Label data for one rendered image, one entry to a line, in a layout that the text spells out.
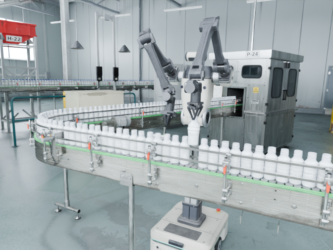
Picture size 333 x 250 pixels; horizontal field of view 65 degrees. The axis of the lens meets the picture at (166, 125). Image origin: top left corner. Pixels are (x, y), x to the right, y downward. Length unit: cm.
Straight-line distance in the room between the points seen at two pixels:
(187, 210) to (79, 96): 369
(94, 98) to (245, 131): 308
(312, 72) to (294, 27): 216
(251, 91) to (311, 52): 849
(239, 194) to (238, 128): 391
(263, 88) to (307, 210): 376
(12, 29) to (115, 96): 338
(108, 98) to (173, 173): 438
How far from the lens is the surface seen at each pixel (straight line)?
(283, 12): 1374
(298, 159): 142
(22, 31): 807
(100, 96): 570
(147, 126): 352
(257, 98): 509
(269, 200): 146
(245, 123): 524
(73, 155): 203
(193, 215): 239
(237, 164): 145
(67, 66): 1220
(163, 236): 231
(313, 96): 1342
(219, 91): 548
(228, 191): 143
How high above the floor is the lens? 150
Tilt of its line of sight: 10 degrees down
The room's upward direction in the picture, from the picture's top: 1 degrees clockwise
